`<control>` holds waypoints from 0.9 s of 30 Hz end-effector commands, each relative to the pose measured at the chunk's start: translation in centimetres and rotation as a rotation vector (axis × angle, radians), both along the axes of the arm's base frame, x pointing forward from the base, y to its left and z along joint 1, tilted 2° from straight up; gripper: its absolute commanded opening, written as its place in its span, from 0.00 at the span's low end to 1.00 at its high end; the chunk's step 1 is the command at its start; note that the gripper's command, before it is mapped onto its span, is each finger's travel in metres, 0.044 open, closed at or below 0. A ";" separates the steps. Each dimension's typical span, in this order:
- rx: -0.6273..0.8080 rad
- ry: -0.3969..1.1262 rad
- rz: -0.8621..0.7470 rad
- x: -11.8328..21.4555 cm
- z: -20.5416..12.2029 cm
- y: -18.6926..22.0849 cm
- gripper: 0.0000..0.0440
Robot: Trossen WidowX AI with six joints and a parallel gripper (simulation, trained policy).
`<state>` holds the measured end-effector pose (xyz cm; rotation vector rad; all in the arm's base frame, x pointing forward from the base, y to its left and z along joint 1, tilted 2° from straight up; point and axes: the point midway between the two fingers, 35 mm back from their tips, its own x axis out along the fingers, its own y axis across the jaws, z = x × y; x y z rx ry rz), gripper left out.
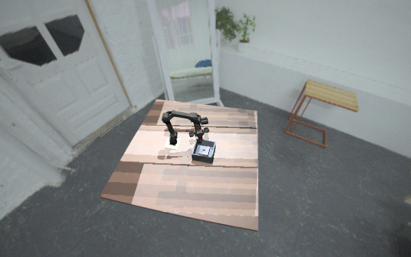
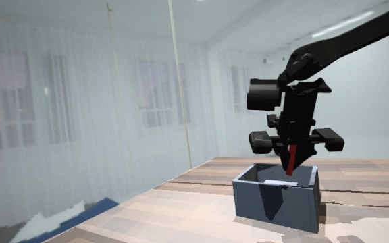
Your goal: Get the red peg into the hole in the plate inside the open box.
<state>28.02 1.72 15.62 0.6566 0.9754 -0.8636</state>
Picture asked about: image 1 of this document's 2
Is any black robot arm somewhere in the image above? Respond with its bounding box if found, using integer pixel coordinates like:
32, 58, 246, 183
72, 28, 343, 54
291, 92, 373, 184
161, 110, 208, 146

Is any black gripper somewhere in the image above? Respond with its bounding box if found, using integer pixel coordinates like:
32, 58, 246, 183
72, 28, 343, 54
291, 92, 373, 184
189, 125, 209, 140

